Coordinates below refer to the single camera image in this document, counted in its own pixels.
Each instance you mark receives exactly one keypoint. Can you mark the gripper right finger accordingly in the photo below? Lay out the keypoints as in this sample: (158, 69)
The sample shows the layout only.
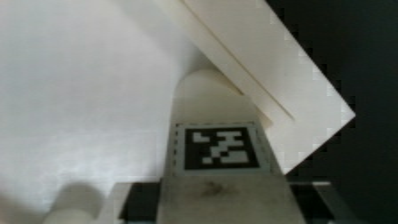
(320, 202)

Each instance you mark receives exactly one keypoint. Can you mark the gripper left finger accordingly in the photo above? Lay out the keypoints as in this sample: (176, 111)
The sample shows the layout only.
(130, 207)

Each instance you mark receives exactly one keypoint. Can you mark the white table leg with tags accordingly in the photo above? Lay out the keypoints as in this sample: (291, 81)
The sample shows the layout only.
(224, 187)

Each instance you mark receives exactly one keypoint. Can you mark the white square tabletop part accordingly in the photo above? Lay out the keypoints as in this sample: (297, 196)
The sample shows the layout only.
(96, 55)

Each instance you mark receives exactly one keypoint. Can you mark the white U-shaped fence wall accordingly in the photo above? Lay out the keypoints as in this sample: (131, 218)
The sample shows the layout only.
(281, 80)

